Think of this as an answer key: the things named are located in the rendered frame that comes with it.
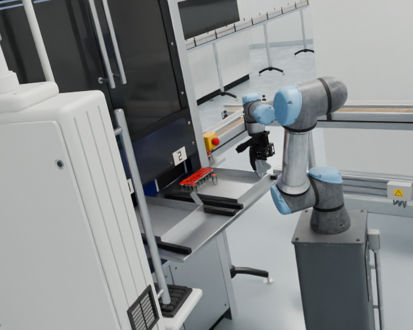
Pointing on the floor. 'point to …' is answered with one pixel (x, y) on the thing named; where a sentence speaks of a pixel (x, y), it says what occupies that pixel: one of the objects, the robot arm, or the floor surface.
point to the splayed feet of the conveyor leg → (252, 273)
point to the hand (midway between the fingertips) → (259, 175)
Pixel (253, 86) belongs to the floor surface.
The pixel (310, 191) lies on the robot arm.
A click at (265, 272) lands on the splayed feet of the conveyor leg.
